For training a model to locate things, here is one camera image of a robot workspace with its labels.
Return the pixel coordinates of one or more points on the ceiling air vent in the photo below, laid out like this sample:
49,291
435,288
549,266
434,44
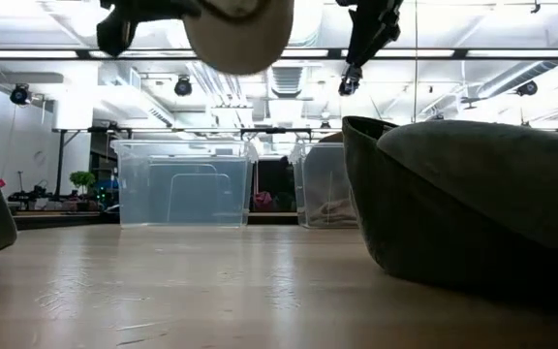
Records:
286,80

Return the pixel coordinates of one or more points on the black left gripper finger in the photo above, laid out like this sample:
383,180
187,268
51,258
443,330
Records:
163,9

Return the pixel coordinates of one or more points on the small green leafy plant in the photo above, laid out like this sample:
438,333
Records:
83,180

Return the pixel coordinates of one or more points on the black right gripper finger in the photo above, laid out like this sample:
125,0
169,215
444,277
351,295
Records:
356,53

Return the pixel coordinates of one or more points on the light beige cap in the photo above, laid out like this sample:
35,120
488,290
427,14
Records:
240,43

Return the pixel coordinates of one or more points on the black ceiling spotlight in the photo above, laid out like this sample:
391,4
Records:
527,88
20,94
183,86

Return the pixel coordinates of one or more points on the cluttered desk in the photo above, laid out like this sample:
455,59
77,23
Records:
41,201

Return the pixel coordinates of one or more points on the khaki cap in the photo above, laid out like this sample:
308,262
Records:
337,213

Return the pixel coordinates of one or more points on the clear plastic storage bin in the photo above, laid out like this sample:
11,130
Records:
182,194
322,179

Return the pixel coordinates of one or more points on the pink cloth bundle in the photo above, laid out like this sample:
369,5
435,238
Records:
262,200

